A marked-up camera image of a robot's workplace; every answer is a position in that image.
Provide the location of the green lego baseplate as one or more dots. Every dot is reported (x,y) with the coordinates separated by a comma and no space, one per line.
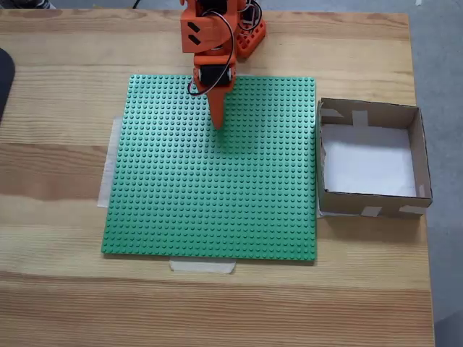
(210,188)

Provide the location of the brown cardboard box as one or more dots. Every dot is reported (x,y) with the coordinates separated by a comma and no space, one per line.
(343,207)

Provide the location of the wide masking tape strip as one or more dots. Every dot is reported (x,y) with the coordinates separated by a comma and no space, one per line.
(106,173)

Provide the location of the white paper sheet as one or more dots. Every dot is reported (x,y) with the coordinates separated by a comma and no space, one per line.
(369,162)

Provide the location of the black rounded object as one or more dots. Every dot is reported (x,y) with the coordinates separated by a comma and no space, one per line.
(5,83)

